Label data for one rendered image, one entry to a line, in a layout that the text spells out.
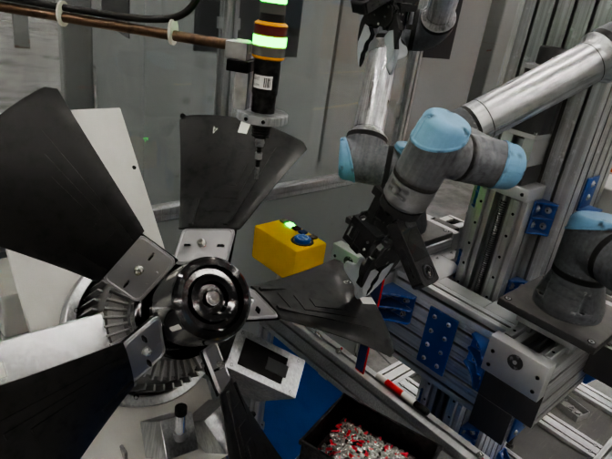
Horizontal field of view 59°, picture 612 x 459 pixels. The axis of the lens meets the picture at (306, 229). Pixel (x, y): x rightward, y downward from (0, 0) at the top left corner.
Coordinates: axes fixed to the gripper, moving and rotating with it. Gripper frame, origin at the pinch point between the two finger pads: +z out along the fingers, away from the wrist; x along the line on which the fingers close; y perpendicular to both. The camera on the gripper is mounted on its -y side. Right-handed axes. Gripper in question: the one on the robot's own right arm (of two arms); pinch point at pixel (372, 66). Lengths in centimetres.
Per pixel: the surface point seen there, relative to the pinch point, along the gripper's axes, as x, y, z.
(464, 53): 205, 366, 24
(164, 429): -26, -65, 51
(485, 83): 285, 560, 71
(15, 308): 25, -72, 55
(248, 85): -24, -53, -2
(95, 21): -5, -65, -7
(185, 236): -16, -56, 23
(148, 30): -12, -61, -6
